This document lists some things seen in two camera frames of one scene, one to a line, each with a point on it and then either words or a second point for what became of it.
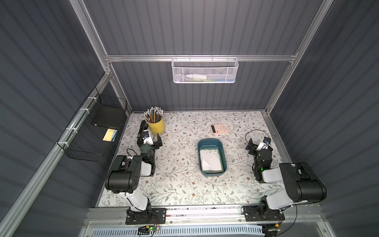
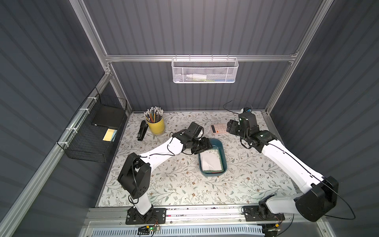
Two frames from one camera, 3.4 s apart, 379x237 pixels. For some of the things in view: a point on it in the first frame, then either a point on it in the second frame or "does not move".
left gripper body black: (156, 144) -> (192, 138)
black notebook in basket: (108, 116) does not move
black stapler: (140, 135) does not move
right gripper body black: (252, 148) -> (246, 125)
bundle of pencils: (154, 114) does not move
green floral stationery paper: (210, 160) does not move
